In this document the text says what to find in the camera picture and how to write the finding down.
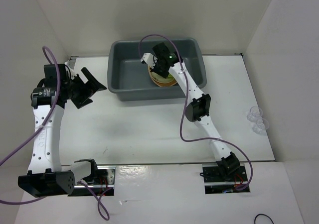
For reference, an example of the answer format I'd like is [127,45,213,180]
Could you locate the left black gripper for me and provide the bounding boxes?
[62,67,106,109]

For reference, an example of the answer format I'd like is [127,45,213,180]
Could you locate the cream ceramic plate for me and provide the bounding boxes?
[153,74,174,84]

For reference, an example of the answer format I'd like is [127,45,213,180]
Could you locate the woven bamboo fan-shaped basket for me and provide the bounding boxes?
[148,67,177,87]

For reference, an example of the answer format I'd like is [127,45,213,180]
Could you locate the clear plastic cups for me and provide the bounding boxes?
[246,106,263,122]

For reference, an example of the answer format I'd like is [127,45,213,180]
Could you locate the green plastic plate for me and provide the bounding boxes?
[149,67,174,83]

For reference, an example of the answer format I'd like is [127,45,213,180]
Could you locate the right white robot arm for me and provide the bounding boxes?
[141,42,240,181]

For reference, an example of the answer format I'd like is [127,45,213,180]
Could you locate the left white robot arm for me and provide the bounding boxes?
[18,64,106,198]

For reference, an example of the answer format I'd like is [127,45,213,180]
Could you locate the grey plastic bin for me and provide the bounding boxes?
[107,37,207,101]

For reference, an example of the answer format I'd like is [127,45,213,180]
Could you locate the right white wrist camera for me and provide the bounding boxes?
[141,53,158,68]

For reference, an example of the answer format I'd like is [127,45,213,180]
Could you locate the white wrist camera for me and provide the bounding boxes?
[141,53,158,68]
[64,61,76,80]

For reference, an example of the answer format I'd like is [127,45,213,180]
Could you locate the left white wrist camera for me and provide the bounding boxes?
[64,61,76,80]

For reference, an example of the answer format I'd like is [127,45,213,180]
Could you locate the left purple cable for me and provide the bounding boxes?
[0,46,113,221]

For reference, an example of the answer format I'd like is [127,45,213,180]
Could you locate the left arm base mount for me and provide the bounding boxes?
[68,165,116,197]

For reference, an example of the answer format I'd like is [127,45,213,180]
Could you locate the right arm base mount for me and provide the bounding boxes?
[199,164,250,195]

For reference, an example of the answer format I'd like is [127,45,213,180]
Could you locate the black cable loop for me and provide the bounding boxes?
[254,213,275,224]

